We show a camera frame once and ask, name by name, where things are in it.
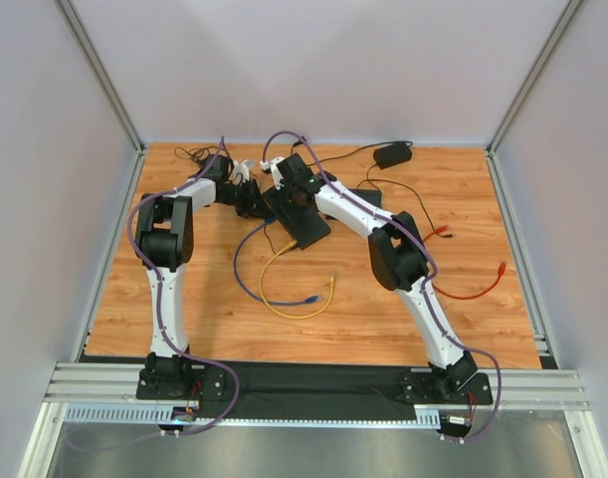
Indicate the aluminium frame rail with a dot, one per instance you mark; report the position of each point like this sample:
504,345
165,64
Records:
512,388

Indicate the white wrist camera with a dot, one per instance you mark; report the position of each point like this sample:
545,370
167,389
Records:
271,167
242,171

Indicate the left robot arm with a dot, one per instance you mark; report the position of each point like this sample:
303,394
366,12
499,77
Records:
161,233

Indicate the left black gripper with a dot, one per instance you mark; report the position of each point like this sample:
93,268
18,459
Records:
249,200

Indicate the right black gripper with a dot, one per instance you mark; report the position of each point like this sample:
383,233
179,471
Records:
294,219

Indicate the large black power adapter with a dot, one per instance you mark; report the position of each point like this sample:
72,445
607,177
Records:
393,154

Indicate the black network switch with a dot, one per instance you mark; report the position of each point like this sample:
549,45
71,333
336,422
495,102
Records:
371,196
294,210

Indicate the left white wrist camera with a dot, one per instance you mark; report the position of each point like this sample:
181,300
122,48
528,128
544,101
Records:
242,171

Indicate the grey slotted cable duct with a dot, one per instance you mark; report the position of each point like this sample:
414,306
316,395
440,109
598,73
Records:
167,414

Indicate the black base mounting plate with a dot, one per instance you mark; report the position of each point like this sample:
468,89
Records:
364,389

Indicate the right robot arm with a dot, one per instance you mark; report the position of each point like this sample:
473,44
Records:
399,264

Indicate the small black power adapter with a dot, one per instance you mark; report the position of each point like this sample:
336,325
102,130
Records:
209,162

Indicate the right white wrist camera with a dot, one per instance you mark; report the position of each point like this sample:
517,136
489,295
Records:
271,167

